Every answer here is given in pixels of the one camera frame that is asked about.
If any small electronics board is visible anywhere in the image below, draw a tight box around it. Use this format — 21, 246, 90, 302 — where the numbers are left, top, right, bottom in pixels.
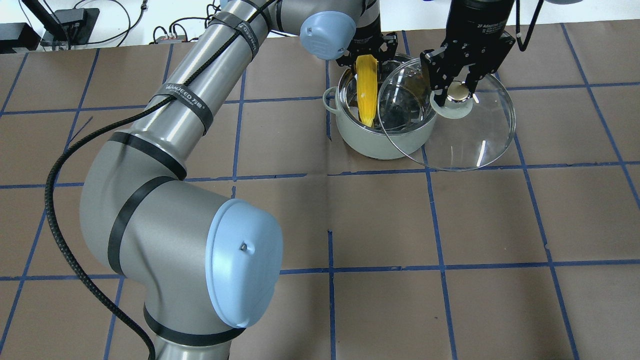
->
149, 32, 199, 44

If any black monitor stand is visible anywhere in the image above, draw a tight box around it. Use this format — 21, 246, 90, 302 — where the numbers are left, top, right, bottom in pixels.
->
19, 0, 100, 48

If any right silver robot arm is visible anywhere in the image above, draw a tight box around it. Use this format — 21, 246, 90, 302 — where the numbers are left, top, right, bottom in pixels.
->
420, 0, 544, 107

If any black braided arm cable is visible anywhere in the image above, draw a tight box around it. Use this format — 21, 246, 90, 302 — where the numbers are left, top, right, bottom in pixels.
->
45, 0, 276, 360

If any pale green steel pot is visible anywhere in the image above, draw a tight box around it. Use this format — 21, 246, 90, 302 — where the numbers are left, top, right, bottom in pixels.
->
323, 54, 437, 160

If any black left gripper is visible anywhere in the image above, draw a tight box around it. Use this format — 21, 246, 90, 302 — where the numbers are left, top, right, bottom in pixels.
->
335, 22, 399, 68

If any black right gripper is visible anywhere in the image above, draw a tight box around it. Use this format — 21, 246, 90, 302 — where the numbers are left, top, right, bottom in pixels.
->
420, 10, 515, 107

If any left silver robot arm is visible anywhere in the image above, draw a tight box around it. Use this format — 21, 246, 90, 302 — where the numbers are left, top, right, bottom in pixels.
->
80, 0, 380, 360

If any clear glass pot lid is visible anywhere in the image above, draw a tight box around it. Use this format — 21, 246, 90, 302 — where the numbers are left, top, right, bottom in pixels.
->
376, 58, 516, 172

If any yellow corn cob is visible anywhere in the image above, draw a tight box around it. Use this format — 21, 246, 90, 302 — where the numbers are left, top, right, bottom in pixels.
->
355, 54, 378, 128

